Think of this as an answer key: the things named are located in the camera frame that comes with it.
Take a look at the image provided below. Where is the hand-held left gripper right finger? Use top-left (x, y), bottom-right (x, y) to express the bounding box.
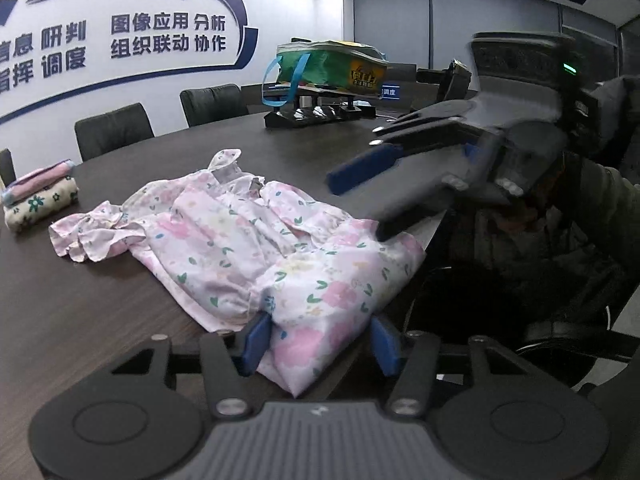
top-left (370, 314), bottom-right (536, 418)

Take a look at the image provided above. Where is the green bag with blue handles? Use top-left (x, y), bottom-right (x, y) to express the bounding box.
top-left (261, 39), bottom-right (390, 108)

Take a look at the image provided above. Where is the person's olive jacket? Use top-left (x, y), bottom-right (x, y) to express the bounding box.
top-left (415, 152), bottom-right (640, 351)

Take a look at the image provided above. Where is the folded pink cloth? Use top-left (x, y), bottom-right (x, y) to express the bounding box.
top-left (1, 160), bottom-right (76, 206)

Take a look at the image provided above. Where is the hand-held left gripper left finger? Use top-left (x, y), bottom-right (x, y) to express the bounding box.
top-left (107, 311), bottom-right (273, 419)

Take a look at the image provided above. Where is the black desktop rack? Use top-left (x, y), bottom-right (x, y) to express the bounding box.
top-left (263, 92), bottom-right (378, 129)

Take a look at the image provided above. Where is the black swivel chair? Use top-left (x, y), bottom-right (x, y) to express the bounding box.
top-left (405, 265), bottom-right (640, 396)

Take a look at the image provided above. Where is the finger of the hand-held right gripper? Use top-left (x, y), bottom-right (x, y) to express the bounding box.
top-left (327, 100), bottom-right (483, 196)
top-left (375, 160), bottom-right (472, 242)

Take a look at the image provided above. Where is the folded white green-flowered cloth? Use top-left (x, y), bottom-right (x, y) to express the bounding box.
top-left (4, 177), bottom-right (80, 233)

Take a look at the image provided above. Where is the pink floral dress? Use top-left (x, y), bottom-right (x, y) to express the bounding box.
top-left (48, 148), bottom-right (427, 398)

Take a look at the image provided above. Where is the black desktop device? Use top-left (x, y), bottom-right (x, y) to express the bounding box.
top-left (416, 59), bottom-right (473, 106)

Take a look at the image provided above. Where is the blue wall lettering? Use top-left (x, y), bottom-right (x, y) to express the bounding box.
top-left (0, 0), bottom-right (260, 126)

